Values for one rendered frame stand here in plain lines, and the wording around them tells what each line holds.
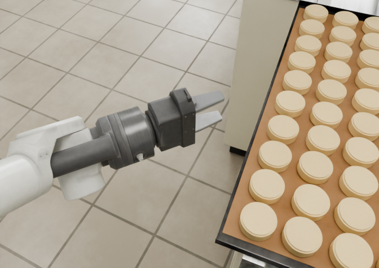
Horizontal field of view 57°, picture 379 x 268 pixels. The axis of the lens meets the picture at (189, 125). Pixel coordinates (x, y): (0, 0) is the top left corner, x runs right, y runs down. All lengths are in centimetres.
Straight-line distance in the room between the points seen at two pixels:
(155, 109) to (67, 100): 142
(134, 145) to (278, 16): 66
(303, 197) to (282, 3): 64
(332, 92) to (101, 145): 40
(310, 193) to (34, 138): 39
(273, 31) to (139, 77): 105
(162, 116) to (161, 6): 199
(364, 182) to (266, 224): 16
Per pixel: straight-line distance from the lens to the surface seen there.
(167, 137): 57
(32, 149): 50
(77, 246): 151
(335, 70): 71
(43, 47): 233
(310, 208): 52
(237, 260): 63
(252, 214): 50
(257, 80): 123
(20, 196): 47
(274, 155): 55
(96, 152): 51
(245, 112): 137
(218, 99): 58
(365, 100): 68
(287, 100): 63
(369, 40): 81
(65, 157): 51
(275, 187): 52
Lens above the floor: 137
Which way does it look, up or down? 52 degrees down
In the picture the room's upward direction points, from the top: straight up
